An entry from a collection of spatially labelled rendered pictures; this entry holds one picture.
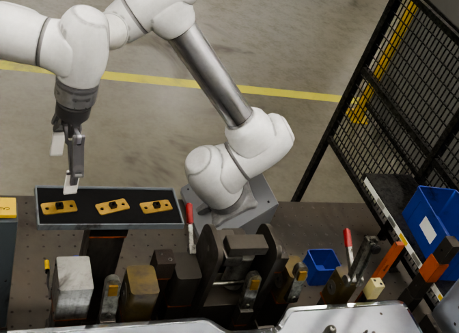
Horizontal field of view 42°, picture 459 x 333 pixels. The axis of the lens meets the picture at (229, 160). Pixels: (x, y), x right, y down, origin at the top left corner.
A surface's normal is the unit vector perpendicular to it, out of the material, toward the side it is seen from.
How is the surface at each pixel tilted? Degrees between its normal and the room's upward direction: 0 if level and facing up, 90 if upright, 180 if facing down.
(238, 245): 0
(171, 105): 0
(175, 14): 78
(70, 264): 0
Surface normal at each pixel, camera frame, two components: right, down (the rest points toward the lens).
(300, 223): 0.29, -0.75
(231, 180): 0.34, 0.56
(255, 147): 0.18, 0.47
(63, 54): -0.13, 0.51
